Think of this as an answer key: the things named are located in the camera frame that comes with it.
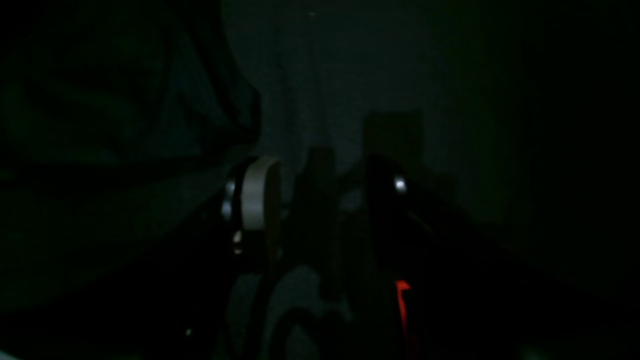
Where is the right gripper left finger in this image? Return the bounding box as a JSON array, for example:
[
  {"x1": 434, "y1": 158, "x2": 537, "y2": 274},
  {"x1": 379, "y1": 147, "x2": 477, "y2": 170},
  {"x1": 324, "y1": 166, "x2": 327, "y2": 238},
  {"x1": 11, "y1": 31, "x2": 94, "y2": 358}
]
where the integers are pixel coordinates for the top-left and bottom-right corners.
[{"x1": 221, "y1": 156, "x2": 282, "y2": 271}]

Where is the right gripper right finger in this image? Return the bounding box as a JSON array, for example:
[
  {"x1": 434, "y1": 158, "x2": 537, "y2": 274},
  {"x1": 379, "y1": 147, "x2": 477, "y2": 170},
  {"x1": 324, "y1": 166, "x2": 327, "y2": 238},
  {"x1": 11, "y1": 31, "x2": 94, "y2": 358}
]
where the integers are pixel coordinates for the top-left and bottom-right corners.
[{"x1": 365, "y1": 153, "x2": 481, "y2": 281}]

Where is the dark grey t-shirt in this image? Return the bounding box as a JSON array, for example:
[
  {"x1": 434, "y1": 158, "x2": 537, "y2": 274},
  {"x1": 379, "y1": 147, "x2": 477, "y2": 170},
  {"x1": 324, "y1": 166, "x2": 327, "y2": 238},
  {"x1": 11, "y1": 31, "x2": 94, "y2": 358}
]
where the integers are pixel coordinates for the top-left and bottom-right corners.
[{"x1": 1, "y1": 0, "x2": 261, "y2": 313}]

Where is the black table cloth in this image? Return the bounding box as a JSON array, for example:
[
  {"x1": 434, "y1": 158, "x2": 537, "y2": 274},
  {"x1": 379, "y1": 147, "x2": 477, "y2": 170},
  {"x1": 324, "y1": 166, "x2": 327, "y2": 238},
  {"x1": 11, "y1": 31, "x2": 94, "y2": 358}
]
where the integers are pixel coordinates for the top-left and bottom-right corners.
[{"x1": 222, "y1": 0, "x2": 639, "y2": 301}]

